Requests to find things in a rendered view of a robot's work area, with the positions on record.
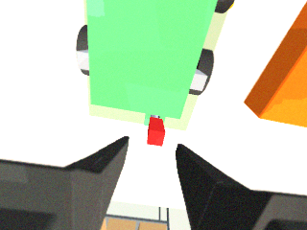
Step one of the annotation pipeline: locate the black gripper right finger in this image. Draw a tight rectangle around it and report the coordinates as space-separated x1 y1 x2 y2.
176 144 307 230

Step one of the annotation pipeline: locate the red-headed pin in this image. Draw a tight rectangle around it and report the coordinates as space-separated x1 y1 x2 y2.
147 114 165 147

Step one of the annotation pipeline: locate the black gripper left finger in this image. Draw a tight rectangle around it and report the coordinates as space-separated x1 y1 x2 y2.
0 136 130 230

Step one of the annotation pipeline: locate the green trolley with black wheels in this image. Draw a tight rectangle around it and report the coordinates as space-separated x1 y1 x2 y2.
75 0 235 126

